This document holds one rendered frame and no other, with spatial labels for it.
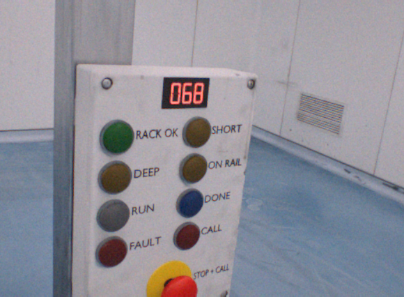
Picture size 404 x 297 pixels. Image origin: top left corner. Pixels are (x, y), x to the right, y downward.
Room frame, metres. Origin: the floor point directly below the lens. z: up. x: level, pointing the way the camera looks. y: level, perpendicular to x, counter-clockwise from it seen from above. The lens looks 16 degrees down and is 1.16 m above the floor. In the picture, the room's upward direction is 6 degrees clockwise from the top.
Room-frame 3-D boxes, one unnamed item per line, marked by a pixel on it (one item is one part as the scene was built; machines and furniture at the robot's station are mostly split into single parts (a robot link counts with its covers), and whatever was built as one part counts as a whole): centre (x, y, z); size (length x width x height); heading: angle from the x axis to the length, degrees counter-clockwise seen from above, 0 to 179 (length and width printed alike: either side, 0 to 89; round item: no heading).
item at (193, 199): (0.40, 0.00, 0.99); 0.03 x 0.01 x 0.03; 125
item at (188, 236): (0.40, 0.00, 0.95); 0.03 x 0.01 x 0.03; 125
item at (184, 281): (0.39, 0.01, 0.90); 0.04 x 0.04 x 0.04; 35
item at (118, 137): (0.36, 0.07, 1.06); 0.03 x 0.01 x 0.03; 125
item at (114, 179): (0.36, 0.07, 1.02); 0.03 x 0.01 x 0.03; 125
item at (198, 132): (0.40, 0.00, 1.06); 0.03 x 0.01 x 0.03; 125
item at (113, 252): (0.36, 0.07, 0.95); 0.03 x 0.01 x 0.03; 125
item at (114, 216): (0.36, 0.07, 0.99); 0.03 x 0.01 x 0.03; 125
